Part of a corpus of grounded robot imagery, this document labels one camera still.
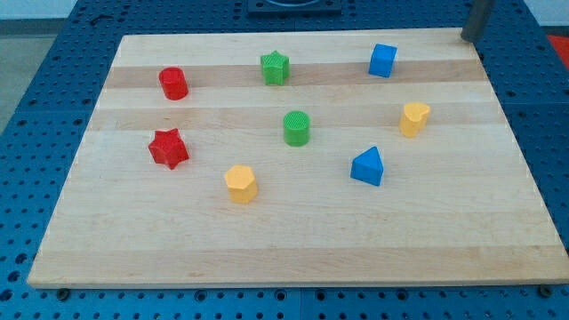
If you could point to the blue cube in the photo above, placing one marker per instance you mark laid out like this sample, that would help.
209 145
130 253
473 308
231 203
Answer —
382 60

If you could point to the green cylinder block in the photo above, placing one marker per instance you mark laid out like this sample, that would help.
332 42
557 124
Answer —
296 128

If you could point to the yellow hexagon block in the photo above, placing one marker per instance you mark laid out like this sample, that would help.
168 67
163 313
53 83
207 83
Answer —
241 183

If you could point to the wooden board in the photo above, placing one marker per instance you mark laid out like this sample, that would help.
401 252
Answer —
457 204

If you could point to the blue triangle block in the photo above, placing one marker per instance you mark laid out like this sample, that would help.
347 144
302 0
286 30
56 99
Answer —
368 167

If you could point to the green star block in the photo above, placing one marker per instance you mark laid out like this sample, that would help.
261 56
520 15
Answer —
275 68

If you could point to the red star block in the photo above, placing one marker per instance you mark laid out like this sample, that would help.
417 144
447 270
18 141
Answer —
168 148

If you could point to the red cylinder block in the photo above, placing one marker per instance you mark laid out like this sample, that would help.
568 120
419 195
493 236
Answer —
173 83

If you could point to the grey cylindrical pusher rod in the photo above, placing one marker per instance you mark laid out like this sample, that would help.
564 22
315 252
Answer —
479 14

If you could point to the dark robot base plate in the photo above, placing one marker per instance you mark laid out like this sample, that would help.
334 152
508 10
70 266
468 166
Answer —
262 7

